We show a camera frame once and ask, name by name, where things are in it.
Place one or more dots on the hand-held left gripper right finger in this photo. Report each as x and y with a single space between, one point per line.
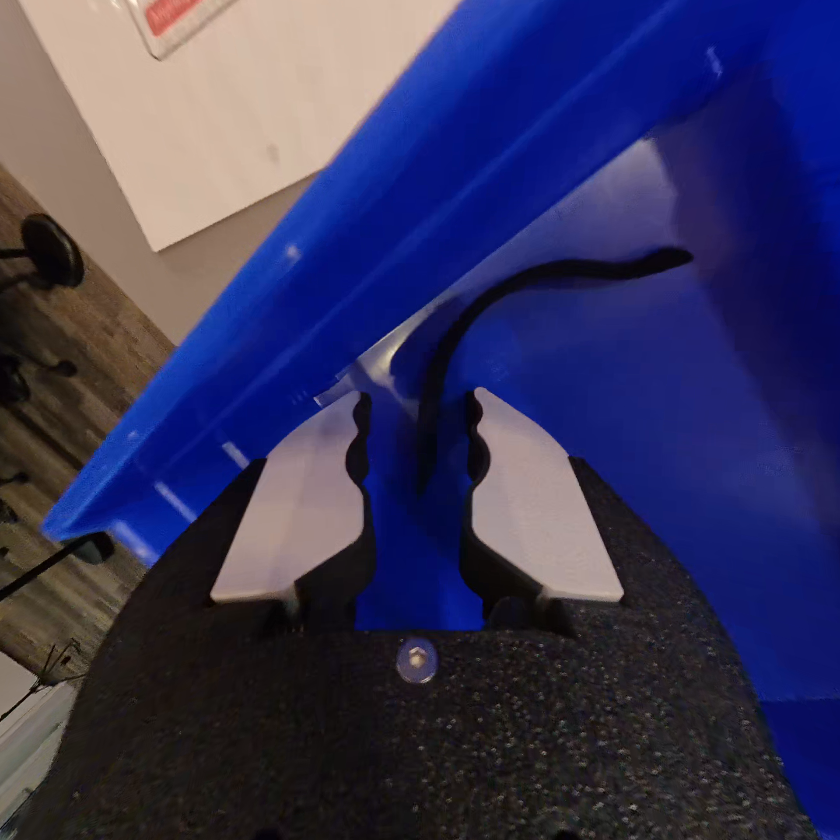
545 519

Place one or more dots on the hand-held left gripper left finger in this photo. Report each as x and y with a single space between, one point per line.
295 519

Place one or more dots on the blue plastic bin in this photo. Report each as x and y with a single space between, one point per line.
591 158

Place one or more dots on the black chair base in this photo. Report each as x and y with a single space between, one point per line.
53 252

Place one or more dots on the printed paper sheet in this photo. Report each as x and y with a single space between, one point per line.
184 19

